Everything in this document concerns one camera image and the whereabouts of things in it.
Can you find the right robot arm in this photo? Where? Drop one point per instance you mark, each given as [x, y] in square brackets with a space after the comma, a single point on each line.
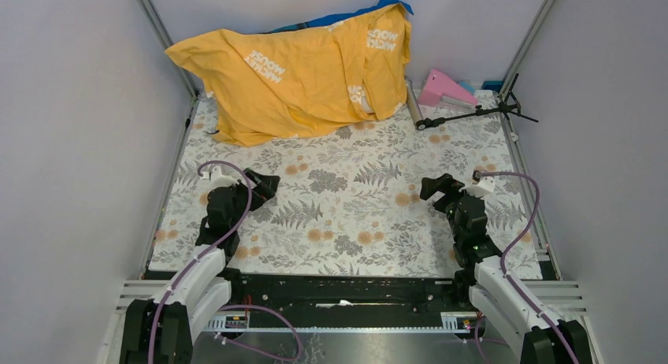
[534, 331]

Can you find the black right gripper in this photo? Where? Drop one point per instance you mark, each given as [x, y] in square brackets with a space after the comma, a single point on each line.
[445, 183]

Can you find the teal block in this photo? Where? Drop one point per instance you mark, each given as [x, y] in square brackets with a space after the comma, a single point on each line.
[468, 87]

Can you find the blue block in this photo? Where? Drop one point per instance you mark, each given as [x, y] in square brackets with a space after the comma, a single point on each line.
[492, 85]

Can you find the white pillow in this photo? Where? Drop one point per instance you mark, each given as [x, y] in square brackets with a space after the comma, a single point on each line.
[366, 107]

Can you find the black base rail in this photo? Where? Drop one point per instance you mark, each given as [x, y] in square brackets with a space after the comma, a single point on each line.
[311, 302]

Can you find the yellow and blue pillowcase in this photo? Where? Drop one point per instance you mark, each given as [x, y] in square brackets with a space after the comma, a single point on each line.
[302, 82]

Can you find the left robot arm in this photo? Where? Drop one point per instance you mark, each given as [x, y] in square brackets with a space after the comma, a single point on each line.
[164, 327]

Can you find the pink wedge block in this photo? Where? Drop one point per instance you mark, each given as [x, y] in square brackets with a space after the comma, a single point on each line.
[439, 89]

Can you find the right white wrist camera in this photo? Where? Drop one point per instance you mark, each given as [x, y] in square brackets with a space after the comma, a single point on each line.
[481, 186]

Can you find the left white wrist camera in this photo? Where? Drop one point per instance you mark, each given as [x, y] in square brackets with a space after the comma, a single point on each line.
[217, 179]

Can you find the black mini tripod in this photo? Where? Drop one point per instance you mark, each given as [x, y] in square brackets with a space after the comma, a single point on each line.
[508, 105]

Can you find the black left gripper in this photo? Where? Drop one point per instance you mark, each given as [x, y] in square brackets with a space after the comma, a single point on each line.
[261, 193]

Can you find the grey metal cylinder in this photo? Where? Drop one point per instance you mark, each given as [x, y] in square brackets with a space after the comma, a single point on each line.
[413, 107]

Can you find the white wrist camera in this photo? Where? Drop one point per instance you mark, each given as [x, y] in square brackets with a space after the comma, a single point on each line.
[481, 186]
[217, 179]

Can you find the floral table mat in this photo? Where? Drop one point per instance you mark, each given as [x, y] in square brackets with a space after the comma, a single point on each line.
[348, 203]

